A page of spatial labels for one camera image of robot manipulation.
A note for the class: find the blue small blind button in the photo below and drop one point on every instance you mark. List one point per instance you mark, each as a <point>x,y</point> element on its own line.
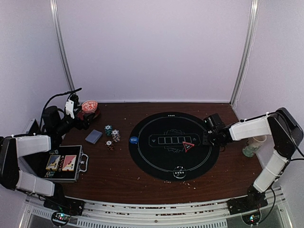
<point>133,140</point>

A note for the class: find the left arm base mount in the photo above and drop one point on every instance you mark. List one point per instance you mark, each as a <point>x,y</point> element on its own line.
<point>68,206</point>

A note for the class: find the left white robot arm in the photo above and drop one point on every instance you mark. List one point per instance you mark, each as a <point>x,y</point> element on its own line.
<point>36,163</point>

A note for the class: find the red black chip stack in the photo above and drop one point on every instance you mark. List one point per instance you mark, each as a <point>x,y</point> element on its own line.
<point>110,145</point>

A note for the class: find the aluminium frame post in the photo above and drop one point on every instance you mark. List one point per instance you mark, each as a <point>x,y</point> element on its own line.
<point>251,29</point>
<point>60,41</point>

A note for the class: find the white green paper cup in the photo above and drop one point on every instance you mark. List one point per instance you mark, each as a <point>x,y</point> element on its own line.
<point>252,145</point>

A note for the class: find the aluminium front rail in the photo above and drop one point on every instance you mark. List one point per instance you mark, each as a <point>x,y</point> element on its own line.
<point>210,214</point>

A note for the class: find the aluminium poker case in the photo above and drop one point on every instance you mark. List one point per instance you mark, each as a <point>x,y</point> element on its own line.
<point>60,176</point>

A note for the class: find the blue card deck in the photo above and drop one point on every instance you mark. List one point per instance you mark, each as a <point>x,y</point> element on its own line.
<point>94,136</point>

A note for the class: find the dark red saucer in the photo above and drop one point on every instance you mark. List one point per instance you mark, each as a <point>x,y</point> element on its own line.
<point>88,116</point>

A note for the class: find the round black poker mat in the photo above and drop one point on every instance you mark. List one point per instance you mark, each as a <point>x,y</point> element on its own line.
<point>160,149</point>

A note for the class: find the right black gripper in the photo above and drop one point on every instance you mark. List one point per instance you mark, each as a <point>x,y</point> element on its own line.
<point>205,140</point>

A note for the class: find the blue white chip stack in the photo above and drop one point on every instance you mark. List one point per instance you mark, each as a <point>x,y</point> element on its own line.
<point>115,135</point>

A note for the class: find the yellow blue card box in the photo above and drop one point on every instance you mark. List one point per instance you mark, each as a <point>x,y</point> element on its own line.
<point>53,163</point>

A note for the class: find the chips in case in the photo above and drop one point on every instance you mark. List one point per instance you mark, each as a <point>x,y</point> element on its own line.
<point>54,152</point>

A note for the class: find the green white chip stack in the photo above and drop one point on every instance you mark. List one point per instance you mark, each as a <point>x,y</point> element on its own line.
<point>108,130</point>

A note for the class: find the right aluminium frame post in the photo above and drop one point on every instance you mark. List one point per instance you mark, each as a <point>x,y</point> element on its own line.
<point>251,29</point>

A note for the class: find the red white patterned bowl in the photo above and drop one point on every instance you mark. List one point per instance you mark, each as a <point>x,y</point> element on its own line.
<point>89,106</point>

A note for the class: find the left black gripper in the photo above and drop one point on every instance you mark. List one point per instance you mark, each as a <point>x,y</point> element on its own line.
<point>85,124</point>

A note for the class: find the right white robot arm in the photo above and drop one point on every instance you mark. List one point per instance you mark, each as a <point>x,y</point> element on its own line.
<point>279,126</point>

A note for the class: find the red black all-in triangle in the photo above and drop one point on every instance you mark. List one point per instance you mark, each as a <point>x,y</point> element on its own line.
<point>187,146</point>

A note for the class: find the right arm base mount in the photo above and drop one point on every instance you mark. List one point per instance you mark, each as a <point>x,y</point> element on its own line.
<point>243,204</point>

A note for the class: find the left aluminium frame post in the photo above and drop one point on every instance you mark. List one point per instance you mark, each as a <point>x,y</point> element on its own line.
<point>60,41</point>

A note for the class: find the red card box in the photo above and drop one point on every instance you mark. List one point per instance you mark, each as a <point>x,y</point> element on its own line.
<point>69,163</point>

